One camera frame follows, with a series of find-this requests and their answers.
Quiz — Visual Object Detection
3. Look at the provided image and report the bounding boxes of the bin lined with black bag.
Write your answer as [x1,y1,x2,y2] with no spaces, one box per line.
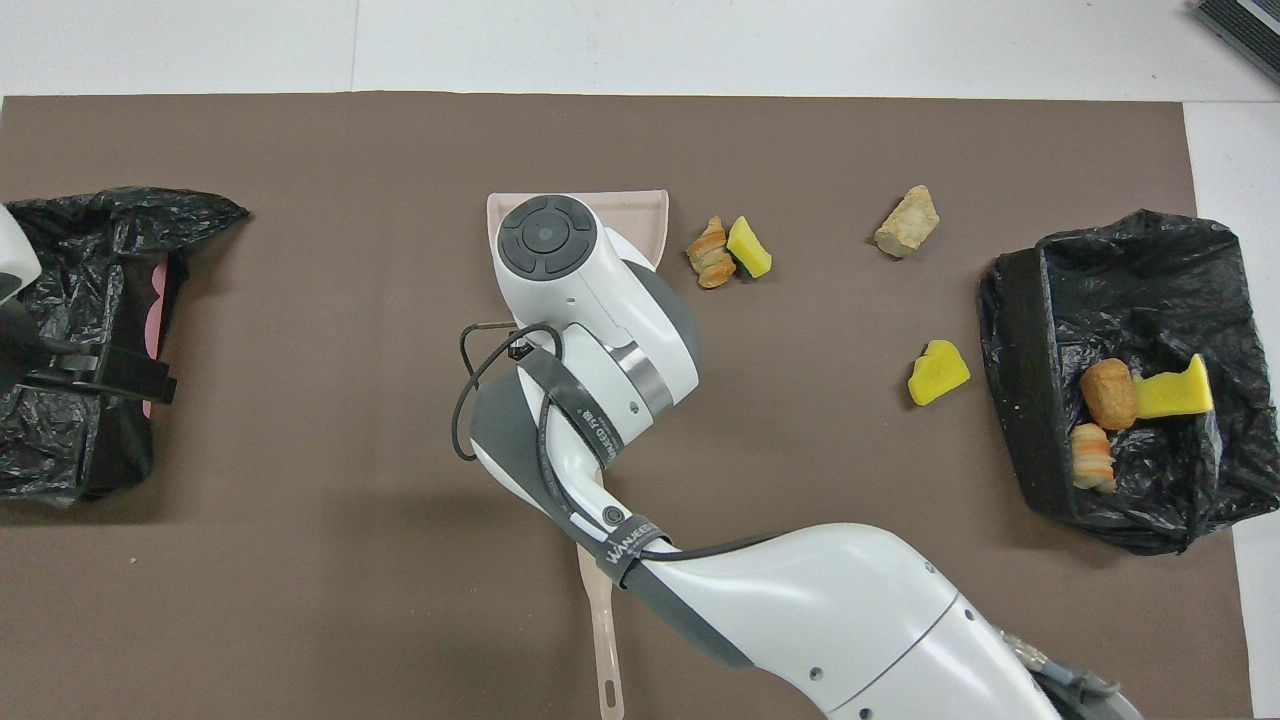
[978,210,1280,556]

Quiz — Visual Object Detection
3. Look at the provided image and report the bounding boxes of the brown round bun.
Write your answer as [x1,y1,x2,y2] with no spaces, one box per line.
[1080,358,1141,432]

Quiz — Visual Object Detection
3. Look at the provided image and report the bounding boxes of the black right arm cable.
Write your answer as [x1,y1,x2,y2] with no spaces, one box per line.
[452,322,801,591]

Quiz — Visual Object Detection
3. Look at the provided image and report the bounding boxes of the brown table mat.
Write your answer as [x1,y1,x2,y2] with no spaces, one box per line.
[0,92,1253,720]

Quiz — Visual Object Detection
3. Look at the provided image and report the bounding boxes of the pink bin with black bag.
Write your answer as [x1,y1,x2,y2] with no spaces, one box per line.
[0,187,249,504]

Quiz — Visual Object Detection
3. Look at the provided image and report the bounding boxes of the striped orange croissant piece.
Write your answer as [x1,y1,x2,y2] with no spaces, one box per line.
[685,215,739,291]

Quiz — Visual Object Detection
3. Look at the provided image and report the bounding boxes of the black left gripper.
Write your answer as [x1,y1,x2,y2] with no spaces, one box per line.
[0,298,179,406]

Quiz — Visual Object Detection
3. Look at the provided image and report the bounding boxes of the small golden croissant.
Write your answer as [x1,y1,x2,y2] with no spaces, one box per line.
[1069,422,1117,493]

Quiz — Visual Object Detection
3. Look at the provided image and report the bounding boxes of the notched yellow sponge piece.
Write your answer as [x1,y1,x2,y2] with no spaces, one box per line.
[1133,354,1215,421]

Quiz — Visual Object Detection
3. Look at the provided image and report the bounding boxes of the black ribbed panel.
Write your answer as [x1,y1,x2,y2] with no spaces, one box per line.
[1193,0,1280,86]

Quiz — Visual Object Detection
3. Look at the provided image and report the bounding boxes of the tan bread chunk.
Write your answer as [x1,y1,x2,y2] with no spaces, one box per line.
[873,185,941,259]

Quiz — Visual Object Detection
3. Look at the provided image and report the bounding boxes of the beige hand brush black bristles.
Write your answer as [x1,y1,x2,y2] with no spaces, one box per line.
[576,475,627,720]

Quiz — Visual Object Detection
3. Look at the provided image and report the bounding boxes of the beige plastic dustpan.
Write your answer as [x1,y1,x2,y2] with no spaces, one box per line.
[487,190,671,276]

